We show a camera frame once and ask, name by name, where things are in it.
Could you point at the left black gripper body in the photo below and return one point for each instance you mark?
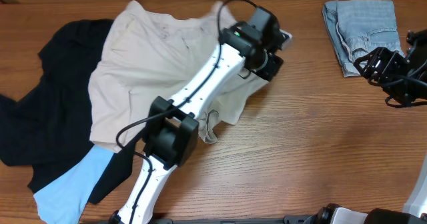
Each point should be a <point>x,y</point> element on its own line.
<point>275,62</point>

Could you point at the black t-shirt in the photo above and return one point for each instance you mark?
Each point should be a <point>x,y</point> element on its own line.
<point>49,128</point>

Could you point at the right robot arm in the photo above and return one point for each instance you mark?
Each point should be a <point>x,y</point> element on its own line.
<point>403,79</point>

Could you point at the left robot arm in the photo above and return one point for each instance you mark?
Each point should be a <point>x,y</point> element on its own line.
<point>171,128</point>

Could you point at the beige khaki shorts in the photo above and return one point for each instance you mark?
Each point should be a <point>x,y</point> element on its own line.
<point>147,55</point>

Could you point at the light blue t-shirt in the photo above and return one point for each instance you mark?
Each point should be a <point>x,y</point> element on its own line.
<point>63,200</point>

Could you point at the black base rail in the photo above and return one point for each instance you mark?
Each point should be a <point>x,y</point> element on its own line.
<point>288,219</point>

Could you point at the folded light blue jeans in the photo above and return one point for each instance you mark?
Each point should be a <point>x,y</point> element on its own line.
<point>357,27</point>

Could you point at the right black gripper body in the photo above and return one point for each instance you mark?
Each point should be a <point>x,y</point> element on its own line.
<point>391,68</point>

